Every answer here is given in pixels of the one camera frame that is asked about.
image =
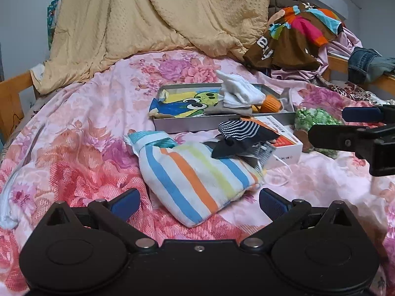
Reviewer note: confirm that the grey face mask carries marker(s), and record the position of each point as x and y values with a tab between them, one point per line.
262	155

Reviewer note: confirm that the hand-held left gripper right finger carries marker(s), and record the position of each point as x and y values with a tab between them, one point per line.
273	205

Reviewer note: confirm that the white orange carton box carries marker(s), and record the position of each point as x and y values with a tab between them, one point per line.
284	148

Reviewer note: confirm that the pink floral bed sheet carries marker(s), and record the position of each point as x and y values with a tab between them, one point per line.
92	129

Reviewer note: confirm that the blue jeans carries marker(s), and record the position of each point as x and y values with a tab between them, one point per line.
361	64

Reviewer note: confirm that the white pillow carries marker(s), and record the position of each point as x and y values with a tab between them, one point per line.
38	74

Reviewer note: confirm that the black white striped sock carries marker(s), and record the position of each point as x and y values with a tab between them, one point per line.
240	129

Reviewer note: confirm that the white sock bundle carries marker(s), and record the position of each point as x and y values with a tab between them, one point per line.
237	92

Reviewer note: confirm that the grey box with cartoon lining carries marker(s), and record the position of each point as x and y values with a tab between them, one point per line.
185	125

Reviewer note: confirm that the pink cloth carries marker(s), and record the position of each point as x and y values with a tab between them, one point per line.
345	43

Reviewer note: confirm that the yellow quilt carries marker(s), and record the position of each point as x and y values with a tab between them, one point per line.
123	21

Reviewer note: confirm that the jar of green beads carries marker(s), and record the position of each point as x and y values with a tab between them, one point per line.
311	118

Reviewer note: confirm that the multicolour striped cloth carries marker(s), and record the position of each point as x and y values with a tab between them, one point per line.
191	178

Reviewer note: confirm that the brown patterned blanket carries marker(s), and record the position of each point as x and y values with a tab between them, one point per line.
355	91

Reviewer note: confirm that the brown multicoloured garment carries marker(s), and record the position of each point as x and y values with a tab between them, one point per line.
284	49

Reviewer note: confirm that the wall poster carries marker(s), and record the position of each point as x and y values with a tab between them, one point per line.
52	21

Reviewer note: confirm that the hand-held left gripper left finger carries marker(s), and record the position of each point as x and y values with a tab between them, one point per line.
126	205

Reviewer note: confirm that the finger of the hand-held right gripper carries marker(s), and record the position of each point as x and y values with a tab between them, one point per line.
361	114
336	138

